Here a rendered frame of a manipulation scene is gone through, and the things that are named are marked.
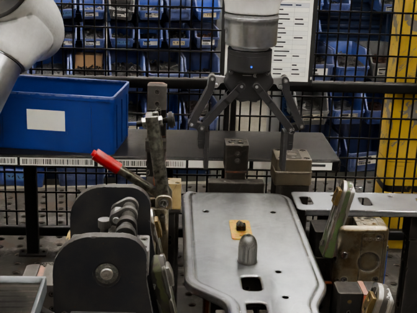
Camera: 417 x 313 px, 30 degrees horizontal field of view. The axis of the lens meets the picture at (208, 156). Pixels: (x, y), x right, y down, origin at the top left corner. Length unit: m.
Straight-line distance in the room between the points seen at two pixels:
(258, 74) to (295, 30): 0.58
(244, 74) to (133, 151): 0.50
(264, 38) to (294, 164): 0.43
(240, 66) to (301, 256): 0.33
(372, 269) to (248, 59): 0.43
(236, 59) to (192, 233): 0.32
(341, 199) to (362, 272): 0.14
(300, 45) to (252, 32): 0.63
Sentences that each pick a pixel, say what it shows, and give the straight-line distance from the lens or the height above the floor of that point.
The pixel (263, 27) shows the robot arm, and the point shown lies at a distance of 1.28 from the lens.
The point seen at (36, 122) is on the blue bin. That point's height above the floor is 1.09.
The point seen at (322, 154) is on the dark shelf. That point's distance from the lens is 1.77.
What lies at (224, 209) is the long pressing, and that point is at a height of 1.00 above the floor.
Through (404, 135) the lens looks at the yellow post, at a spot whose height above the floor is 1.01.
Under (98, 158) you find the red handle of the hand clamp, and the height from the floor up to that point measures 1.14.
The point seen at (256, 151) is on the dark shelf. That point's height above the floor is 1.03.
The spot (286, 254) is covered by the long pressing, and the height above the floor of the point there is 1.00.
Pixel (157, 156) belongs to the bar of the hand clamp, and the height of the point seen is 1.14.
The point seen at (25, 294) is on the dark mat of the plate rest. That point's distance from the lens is 0.87.
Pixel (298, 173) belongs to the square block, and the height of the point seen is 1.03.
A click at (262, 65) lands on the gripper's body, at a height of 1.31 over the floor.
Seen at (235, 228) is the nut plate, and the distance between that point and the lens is 1.42.
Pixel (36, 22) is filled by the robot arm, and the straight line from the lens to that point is 1.62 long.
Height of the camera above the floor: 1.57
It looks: 18 degrees down
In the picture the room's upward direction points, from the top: 2 degrees clockwise
